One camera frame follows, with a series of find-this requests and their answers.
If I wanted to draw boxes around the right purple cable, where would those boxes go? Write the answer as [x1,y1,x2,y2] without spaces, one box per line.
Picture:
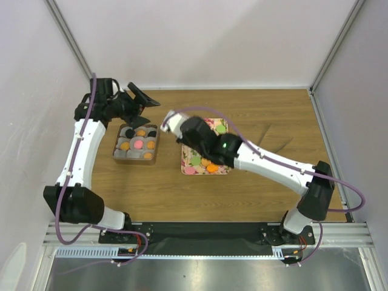
[162,106,366,267]

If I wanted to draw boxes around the aluminium frame post right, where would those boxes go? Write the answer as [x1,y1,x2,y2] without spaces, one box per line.
[309,0,366,93]

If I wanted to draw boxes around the metal cookie tin box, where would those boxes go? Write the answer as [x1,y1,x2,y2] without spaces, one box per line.
[112,124,159,166]

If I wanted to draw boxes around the aluminium frame post left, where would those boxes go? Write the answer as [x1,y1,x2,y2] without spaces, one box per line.
[43,0,93,93]

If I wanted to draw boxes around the grey cable duct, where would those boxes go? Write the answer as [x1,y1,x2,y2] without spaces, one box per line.
[272,245,303,259]
[56,246,138,259]

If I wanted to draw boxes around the pink cookie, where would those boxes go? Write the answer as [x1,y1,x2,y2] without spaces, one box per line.
[184,167,196,175]
[133,140,144,149]

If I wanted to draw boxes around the orange waffle cookie lower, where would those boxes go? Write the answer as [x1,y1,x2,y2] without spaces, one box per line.
[201,159,211,167]

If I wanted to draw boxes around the floral rectangular tray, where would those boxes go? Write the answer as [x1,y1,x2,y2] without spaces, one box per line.
[181,118,230,175]

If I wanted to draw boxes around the aluminium frame post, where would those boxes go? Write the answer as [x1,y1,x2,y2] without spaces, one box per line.
[309,0,366,93]
[43,0,93,93]

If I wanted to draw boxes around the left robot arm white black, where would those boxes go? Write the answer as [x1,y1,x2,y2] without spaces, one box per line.
[43,76,160,245]

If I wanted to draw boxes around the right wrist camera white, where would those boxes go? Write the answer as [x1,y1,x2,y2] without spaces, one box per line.
[160,110,189,138]

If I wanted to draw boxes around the black round cookie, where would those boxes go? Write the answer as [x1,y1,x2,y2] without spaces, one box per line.
[125,129,136,138]
[147,130,157,138]

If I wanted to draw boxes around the green cookie upper right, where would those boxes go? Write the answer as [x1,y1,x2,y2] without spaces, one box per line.
[216,124,227,134]

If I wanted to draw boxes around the metal serving tongs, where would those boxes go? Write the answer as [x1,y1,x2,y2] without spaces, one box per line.
[256,123,293,153]

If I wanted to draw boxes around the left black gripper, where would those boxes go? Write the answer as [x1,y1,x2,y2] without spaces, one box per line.
[107,83,159,130]

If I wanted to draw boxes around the grey cable duct right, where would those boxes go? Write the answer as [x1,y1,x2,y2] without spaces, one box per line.
[272,245,303,259]

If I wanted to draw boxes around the orange cookie small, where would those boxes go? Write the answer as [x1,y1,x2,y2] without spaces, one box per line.
[136,130,146,136]

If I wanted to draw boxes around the grey cable duct left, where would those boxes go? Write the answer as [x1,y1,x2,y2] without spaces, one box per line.
[56,246,138,259]

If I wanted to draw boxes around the orange fish cookie bottom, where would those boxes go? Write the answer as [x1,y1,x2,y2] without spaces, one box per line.
[206,164,219,173]

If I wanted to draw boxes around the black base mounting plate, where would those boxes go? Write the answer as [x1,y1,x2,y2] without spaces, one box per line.
[99,221,315,256]

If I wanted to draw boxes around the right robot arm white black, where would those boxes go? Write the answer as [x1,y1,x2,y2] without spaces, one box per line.
[174,116,335,244]

